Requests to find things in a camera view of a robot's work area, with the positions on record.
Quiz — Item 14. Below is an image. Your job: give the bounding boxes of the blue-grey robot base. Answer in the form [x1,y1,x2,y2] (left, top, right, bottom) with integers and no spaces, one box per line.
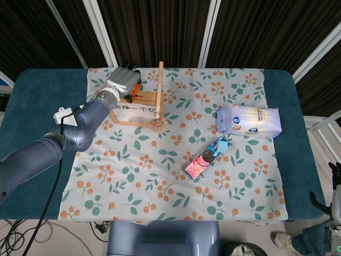
[106,220,221,256]

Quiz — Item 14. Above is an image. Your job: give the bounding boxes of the wooden coin bank box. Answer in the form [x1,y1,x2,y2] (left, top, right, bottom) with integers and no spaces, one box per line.
[108,90,165,128]

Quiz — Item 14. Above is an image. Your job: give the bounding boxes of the white purple snack bag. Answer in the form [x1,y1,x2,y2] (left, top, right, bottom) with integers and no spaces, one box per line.
[216,103,282,139]

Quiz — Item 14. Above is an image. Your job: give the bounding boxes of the white metal rack frame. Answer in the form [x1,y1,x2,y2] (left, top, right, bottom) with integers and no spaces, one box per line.
[303,110,341,161]

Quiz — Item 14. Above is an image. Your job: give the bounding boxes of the pink blue cookie box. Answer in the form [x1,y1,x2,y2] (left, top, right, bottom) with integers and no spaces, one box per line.
[184,135,232,180]

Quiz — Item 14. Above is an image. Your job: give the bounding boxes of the blue jeans leg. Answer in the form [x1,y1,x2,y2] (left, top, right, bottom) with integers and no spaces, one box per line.
[290,222,330,256]

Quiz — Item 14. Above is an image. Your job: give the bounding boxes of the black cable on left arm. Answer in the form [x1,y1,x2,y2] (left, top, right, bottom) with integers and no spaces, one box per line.
[22,103,87,256]

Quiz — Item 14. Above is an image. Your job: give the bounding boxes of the dark ribbed partition panel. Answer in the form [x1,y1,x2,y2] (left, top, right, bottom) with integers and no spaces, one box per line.
[0,0,86,82]
[97,0,211,68]
[50,0,109,67]
[206,0,341,74]
[295,46,341,117]

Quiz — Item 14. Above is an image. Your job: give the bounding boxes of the white partition post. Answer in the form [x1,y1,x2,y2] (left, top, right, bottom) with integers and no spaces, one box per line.
[197,0,222,68]
[82,0,118,67]
[291,25,341,83]

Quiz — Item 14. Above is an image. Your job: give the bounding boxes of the black power plug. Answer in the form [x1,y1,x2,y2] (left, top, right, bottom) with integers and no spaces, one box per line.
[94,221,111,235]

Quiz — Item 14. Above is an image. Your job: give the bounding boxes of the fluffy beige pompom keychain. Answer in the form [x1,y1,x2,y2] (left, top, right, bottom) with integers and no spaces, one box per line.
[149,113,169,133]

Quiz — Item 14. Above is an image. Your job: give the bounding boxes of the black floor cable bundle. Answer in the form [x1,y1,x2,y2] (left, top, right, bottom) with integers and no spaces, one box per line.
[0,219,26,256]

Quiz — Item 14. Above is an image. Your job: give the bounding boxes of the white board with blue edge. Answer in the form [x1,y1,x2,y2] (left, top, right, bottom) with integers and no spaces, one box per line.
[0,70,15,91]

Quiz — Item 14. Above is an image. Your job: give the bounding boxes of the floral printed tablecloth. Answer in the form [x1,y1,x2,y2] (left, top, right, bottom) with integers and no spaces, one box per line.
[58,67,290,227]

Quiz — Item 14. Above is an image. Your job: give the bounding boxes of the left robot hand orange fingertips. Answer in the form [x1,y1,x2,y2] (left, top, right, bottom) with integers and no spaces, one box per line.
[105,61,143,103]

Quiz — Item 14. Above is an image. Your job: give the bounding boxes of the white flat plastic package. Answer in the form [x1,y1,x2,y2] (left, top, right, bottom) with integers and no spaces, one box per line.
[53,107,78,127]

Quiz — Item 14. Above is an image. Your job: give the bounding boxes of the white shoe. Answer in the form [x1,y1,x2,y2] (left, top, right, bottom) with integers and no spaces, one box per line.
[271,231,296,253]

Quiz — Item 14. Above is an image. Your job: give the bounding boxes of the coins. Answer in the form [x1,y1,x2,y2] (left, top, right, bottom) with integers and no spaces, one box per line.
[128,115,149,125]

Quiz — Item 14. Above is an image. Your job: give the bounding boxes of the wooden stick stand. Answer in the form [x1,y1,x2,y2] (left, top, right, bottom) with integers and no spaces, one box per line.
[156,61,165,119]

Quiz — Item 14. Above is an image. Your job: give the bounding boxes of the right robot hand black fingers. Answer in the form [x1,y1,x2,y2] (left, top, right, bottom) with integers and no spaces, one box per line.
[308,161,341,222]

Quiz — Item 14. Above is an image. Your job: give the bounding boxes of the beige floor cable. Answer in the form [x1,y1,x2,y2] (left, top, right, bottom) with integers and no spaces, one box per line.
[34,221,108,244]

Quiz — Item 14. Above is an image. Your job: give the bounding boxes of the black bin with bag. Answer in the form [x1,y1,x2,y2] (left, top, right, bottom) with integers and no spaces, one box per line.
[222,241,267,256]

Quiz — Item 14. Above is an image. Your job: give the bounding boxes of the thin grey partition post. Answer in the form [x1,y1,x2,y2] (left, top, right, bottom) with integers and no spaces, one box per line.
[45,0,88,69]

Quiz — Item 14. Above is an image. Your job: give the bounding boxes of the light blue cube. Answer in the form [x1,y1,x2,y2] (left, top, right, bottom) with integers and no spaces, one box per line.
[216,140,230,153]

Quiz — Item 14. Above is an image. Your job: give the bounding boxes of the teal table cover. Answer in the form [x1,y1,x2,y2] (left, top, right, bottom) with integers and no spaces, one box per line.
[0,68,327,222]

